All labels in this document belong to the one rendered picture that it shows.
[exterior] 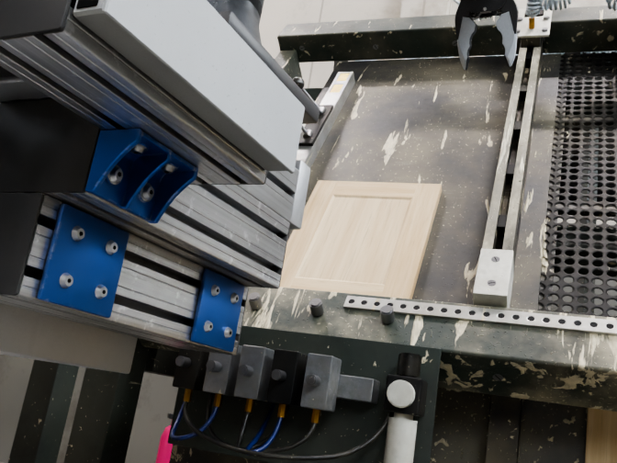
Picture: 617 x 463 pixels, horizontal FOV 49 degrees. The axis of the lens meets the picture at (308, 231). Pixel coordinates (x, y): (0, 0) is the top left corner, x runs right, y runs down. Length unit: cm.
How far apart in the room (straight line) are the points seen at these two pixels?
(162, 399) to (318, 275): 321
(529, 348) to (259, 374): 46
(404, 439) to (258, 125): 71
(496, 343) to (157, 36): 89
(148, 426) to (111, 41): 421
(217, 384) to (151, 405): 339
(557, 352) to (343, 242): 54
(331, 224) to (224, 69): 105
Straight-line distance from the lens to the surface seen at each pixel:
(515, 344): 122
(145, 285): 72
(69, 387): 137
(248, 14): 83
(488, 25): 218
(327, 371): 115
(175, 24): 49
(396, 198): 160
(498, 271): 132
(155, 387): 460
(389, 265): 143
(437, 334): 124
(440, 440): 148
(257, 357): 120
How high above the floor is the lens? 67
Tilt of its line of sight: 15 degrees up
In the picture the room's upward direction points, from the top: 9 degrees clockwise
